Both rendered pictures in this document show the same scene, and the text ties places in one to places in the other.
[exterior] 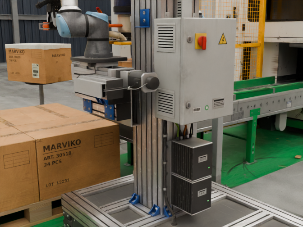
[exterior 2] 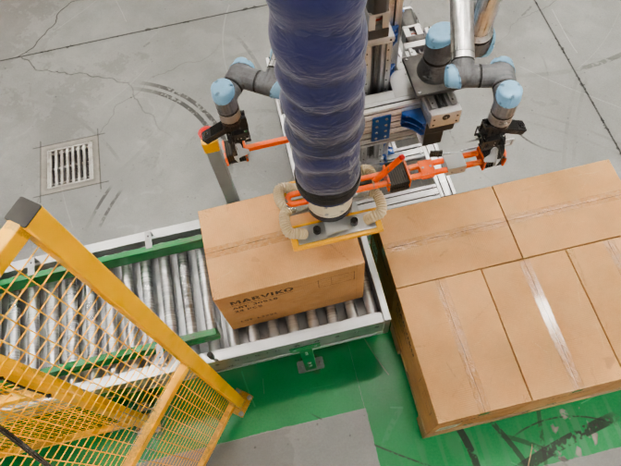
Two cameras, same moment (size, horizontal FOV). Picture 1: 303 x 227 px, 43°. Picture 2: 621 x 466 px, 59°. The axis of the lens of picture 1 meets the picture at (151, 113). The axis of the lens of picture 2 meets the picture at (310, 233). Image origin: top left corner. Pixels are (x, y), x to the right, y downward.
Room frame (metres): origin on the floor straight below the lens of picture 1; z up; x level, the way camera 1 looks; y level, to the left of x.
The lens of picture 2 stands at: (3.77, 0.63, 2.92)
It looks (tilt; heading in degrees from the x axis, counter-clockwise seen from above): 64 degrees down; 213
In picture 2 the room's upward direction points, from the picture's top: 9 degrees counter-clockwise
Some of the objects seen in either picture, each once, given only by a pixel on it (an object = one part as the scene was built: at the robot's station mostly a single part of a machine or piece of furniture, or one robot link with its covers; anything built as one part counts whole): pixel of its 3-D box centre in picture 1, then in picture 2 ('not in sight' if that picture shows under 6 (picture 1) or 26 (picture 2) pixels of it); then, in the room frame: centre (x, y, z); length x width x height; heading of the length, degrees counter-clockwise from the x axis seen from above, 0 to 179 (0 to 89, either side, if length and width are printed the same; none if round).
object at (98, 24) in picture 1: (96, 24); (441, 42); (2.08, 0.29, 1.20); 0.13 x 0.12 x 0.14; 113
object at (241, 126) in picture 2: not in sight; (236, 127); (2.85, -0.22, 1.34); 0.09 x 0.08 x 0.12; 128
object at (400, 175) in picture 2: not in sight; (396, 176); (2.73, 0.36, 1.20); 0.10 x 0.08 x 0.06; 38
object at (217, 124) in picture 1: (217, 123); (230, 195); (2.75, -0.48, 0.50); 0.07 x 0.07 x 1.00; 38
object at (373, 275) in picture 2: not in sight; (366, 250); (2.79, 0.28, 0.58); 0.70 x 0.03 x 0.06; 38
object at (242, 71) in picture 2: not in sight; (242, 77); (2.75, -0.21, 1.50); 0.11 x 0.11 x 0.08; 3
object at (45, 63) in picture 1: (39, 62); not in sight; (4.32, 1.25, 0.82); 0.60 x 0.40 x 0.40; 58
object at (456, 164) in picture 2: not in sight; (454, 164); (2.60, 0.52, 1.20); 0.07 x 0.07 x 0.04; 38
